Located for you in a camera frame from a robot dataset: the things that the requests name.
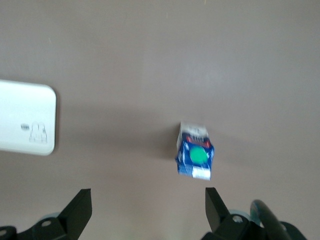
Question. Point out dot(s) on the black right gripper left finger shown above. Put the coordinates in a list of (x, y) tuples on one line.
[(65, 225)]

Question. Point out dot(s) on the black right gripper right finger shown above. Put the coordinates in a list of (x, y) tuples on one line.
[(225, 227)]

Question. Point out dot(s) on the beige plastic tray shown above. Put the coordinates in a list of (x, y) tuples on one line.
[(22, 112)]

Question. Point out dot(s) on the brown table cover mat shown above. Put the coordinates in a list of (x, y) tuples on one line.
[(150, 62)]

